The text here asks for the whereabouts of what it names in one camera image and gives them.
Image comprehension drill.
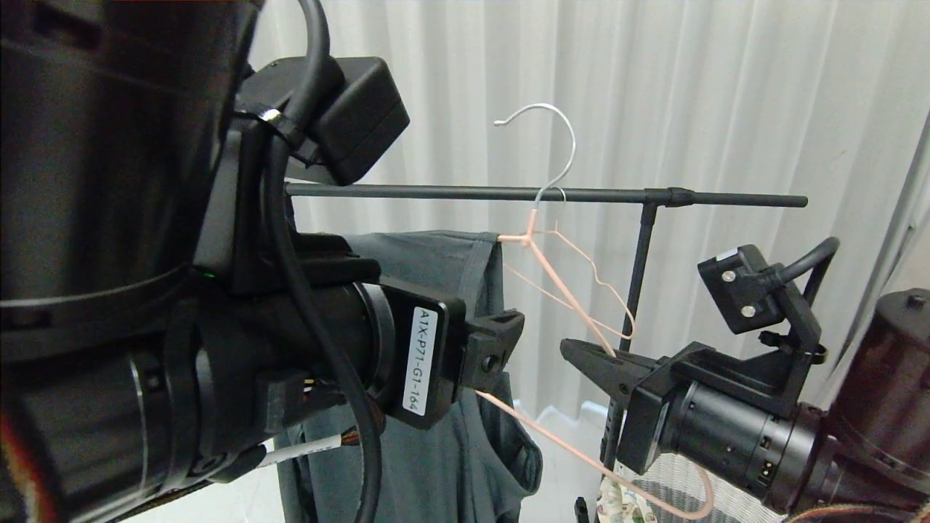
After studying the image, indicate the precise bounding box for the cream printed garment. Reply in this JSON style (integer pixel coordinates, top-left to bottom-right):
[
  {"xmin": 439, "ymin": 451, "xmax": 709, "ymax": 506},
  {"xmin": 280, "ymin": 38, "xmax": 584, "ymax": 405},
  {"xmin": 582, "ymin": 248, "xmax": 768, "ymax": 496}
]
[{"xmin": 597, "ymin": 479, "xmax": 655, "ymax": 523}]

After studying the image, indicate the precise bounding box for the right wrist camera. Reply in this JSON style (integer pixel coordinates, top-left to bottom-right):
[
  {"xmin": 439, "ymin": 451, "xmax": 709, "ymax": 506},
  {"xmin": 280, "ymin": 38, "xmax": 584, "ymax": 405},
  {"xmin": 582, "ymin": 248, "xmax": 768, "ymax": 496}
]
[{"xmin": 672, "ymin": 245, "xmax": 829, "ymax": 420}]

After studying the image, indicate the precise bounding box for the pink clothes hanger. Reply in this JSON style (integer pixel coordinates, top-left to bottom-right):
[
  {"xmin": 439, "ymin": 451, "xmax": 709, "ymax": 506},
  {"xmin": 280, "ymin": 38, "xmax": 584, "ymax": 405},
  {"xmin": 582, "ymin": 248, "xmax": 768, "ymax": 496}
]
[
  {"xmin": 505, "ymin": 187, "xmax": 637, "ymax": 342},
  {"xmin": 476, "ymin": 103, "xmax": 714, "ymax": 521}
]

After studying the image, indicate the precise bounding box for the dark grey sleeveless top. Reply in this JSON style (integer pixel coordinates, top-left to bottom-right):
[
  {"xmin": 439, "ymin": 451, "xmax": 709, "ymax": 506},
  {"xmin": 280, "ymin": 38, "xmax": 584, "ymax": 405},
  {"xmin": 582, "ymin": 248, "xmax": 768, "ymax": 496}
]
[{"xmin": 276, "ymin": 230, "xmax": 544, "ymax": 523}]

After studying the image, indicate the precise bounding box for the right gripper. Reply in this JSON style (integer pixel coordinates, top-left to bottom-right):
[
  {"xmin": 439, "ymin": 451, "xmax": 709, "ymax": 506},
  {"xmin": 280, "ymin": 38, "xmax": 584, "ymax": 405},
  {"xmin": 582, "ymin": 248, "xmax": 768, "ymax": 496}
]
[{"xmin": 559, "ymin": 338, "xmax": 818, "ymax": 513}]

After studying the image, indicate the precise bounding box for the black clothes rack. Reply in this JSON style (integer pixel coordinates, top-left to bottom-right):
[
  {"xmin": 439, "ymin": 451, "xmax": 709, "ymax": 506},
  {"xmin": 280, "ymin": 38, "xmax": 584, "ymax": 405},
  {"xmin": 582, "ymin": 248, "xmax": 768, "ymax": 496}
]
[{"xmin": 285, "ymin": 183, "xmax": 809, "ymax": 523}]

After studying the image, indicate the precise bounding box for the white curtain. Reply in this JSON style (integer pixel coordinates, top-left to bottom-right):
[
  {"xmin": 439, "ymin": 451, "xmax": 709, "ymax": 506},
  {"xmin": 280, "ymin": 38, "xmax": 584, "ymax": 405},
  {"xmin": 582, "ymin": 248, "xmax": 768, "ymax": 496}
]
[{"xmin": 247, "ymin": 0, "xmax": 930, "ymax": 444}]

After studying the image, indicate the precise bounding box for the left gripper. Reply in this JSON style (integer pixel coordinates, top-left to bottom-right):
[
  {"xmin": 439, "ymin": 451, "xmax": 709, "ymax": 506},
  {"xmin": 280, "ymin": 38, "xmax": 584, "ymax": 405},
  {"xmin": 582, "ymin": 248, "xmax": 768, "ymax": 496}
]
[{"xmin": 196, "ymin": 280, "xmax": 525, "ymax": 455}]

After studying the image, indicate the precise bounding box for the white laundry basket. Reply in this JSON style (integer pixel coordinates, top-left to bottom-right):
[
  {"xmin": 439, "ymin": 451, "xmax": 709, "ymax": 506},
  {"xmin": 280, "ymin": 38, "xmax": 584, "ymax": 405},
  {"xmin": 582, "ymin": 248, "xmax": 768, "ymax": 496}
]
[{"xmin": 596, "ymin": 454, "xmax": 785, "ymax": 523}]

